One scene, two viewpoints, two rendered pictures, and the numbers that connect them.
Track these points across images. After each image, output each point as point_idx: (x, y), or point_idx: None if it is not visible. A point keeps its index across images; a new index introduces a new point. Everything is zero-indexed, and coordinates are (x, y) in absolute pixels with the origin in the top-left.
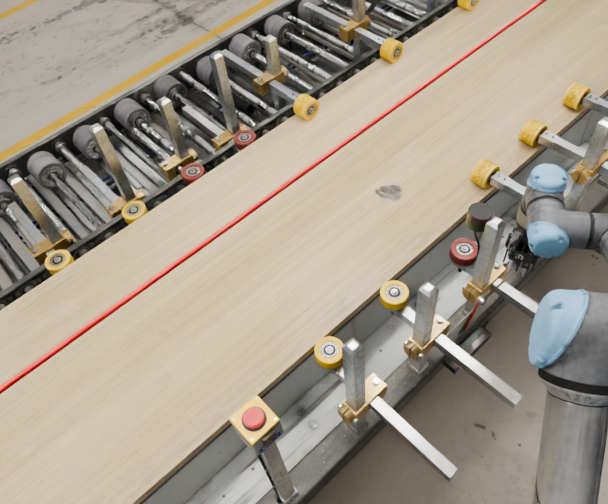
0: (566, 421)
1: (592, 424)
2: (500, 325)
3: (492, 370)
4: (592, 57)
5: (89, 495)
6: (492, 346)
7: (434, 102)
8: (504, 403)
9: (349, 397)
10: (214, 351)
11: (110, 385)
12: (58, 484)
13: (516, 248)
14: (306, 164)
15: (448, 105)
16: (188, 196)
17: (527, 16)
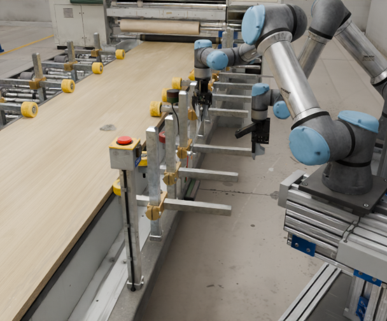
0: (280, 49)
1: (289, 47)
2: (188, 236)
3: (198, 257)
4: (172, 77)
5: None
6: (191, 247)
7: (107, 99)
8: (216, 269)
9: (152, 193)
10: (41, 209)
11: None
12: None
13: (200, 91)
14: (46, 130)
15: (115, 99)
16: None
17: (131, 71)
